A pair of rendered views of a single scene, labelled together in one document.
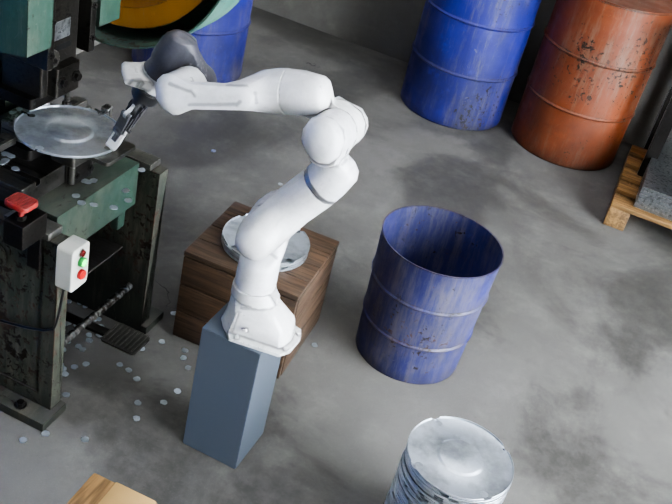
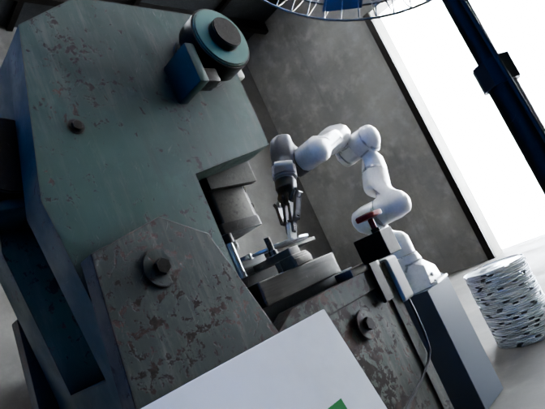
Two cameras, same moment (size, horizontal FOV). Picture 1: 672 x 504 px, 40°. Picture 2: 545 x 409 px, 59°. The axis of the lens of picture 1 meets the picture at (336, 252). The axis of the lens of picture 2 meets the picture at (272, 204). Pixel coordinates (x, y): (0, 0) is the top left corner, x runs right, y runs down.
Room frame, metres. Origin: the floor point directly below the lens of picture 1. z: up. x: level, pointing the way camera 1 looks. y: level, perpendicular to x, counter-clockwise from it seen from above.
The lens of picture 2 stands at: (1.44, 2.06, 0.67)
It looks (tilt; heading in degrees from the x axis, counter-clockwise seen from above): 9 degrees up; 298
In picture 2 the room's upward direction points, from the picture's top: 24 degrees counter-clockwise
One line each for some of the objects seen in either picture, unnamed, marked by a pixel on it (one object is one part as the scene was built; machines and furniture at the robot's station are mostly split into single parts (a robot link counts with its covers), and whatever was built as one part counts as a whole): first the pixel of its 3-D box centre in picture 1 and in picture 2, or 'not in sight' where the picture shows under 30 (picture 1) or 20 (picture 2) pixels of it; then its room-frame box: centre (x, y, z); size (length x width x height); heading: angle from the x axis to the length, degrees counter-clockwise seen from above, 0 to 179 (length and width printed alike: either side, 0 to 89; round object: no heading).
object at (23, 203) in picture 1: (21, 212); (373, 226); (1.85, 0.78, 0.72); 0.07 x 0.06 x 0.08; 75
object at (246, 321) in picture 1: (264, 310); (414, 270); (1.98, 0.15, 0.52); 0.22 x 0.19 x 0.14; 74
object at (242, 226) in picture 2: (30, 88); (223, 240); (2.23, 0.92, 0.86); 0.20 x 0.16 x 0.05; 165
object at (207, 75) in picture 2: not in sight; (207, 57); (2.00, 1.00, 1.31); 0.22 x 0.12 x 0.22; 75
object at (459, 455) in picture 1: (460, 456); (492, 266); (1.80, -0.45, 0.35); 0.29 x 0.29 x 0.01
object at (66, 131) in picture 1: (69, 130); (265, 254); (2.20, 0.79, 0.78); 0.29 x 0.29 x 0.01
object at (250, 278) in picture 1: (267, 239); (379, 231); (2.03, 0.18, 0.71); 0.18 x 0.11 x 0.25; 172
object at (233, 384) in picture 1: (234, 383); (444, 345); (1.99, 0.19, 0.23); 0.18 x 0.18 x 0.45; 74
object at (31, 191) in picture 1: (30, 148); (250, 300); (2.23, 0.91, 0.68); 0.45 x 0.30 x 0.06; 165
